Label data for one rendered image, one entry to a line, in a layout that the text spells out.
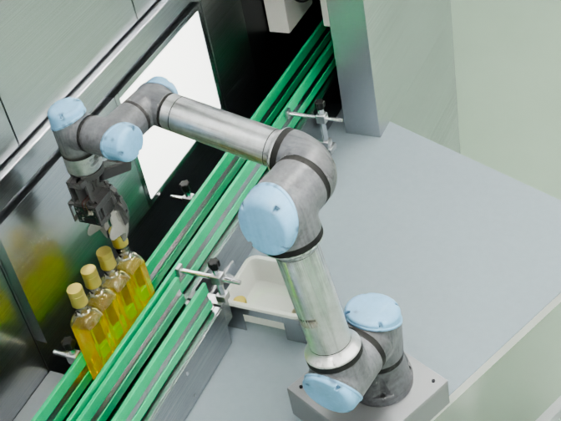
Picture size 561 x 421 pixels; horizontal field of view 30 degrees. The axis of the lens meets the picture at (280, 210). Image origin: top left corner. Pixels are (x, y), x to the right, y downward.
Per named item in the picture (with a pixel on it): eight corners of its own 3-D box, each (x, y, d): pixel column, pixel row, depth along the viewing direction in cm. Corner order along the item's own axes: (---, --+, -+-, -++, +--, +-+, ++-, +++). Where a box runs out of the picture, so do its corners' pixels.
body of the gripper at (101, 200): (73, 223, 221) (57, 180, 213) (95, 197, 226) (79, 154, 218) (103, 230, 217) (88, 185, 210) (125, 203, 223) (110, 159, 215)
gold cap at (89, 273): (90, 276, 226) (85, 261, 223) (104, 279, 225) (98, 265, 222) (82, 287, 224) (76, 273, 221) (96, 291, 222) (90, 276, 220)
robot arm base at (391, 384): (427, 372, 229) (426, 342, 222) (386, 418, 221) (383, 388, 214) (371, 343, 237) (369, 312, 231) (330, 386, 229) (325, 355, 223)
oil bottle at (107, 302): (118, 346, 242) (92, 280, 229) (138, 351, 240) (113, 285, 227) (105, 363, 239) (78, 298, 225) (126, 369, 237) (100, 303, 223)
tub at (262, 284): (255, 277, 271) (249, 252, 265) (335, 293, 262) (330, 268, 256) (225, 325, 260) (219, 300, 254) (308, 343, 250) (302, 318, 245)
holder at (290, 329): (237, 275, 273) (231, 253, 268) (334, 295, 262) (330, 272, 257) (207, 322, 262) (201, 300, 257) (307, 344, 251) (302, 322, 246)
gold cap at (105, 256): (106, 258, 230) (101, 244, 227) (119, 261, 228) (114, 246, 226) (98, 269, 228) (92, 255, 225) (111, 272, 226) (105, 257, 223)
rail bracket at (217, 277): (187, 286, 253) (175, 248, 245) (249, 299, 246) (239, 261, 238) (181, 295, 251) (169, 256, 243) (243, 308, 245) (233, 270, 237)
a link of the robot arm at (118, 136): (150, 107, 203) (107, 97, 208) (114, 139, 196) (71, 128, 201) (159, 139, 208) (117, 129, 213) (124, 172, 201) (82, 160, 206)
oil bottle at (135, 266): (144, 311, 250) (121, 245, 236) (164, 315, 248) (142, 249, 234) (132, 327, 246) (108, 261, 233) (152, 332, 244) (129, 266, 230)
